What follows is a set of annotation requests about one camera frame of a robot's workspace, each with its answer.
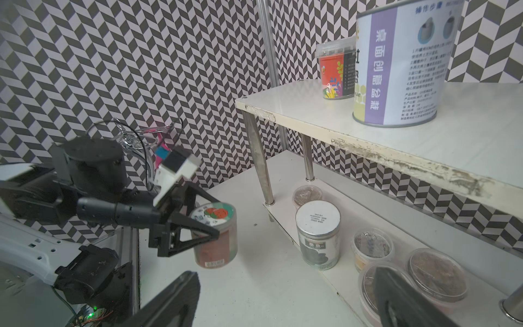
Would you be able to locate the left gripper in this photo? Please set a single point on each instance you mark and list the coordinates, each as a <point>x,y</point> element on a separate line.
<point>165,223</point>

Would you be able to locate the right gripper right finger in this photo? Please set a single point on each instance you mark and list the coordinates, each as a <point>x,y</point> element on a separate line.
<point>399,304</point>

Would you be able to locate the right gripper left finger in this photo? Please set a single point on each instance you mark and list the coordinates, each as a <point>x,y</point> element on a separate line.
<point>175,306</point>

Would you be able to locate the white lid dark jar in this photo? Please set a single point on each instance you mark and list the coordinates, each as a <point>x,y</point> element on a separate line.
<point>318,224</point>

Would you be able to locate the pink seed cup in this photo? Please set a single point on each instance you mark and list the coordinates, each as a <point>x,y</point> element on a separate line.
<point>305,194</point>
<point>438,278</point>
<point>367,292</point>

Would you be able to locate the small red label cup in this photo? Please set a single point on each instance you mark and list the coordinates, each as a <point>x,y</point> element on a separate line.
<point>336,61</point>

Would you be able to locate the purple white tin can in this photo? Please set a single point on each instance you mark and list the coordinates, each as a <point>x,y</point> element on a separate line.
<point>403,54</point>

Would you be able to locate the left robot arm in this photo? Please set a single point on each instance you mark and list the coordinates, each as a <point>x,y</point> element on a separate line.
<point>88,180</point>

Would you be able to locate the small yellow seed cup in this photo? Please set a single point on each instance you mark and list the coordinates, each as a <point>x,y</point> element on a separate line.
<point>371,245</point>

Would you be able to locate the white two-tier shelf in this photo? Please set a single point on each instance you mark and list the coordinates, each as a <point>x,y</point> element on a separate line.
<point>473,148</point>

